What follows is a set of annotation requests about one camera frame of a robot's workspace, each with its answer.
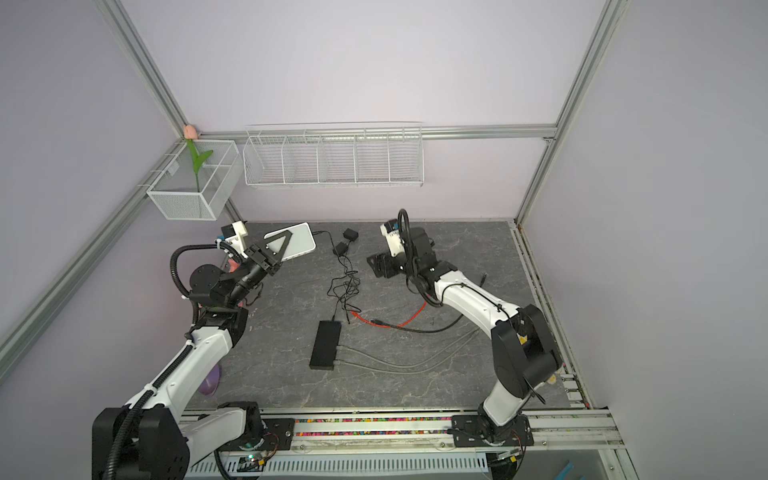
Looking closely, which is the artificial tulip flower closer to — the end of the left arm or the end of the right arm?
the end of the left arm

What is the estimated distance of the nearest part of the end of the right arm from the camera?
0.67 metres

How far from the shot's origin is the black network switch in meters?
0.86

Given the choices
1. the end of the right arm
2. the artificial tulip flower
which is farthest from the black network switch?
the artificial tulip flower

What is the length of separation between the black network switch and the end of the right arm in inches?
10.6
